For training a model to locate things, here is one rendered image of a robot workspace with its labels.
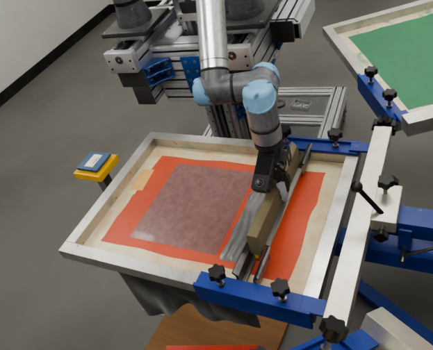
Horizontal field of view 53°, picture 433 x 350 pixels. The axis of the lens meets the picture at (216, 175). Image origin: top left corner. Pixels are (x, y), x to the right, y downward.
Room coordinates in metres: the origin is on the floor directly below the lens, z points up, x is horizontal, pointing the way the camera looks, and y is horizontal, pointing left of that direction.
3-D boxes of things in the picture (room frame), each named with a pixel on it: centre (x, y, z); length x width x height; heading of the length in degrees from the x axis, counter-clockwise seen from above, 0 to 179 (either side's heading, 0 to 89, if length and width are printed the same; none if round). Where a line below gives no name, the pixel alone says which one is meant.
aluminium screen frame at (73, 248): (0.97, 0.04, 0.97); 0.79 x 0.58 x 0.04; 55
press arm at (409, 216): (0.65, -0.42, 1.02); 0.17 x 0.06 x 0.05; 55
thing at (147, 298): (0.84, 0.20, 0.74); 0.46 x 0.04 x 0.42; 55
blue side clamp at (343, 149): (1.06, -0.32, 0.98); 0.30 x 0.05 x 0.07; 55
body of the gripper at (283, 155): (0.87, -0.16, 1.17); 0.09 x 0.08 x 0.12; 145
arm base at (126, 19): (1.88, 0.13, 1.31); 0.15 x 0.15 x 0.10
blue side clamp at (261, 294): (0.61, 0.01, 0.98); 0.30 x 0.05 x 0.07; 55
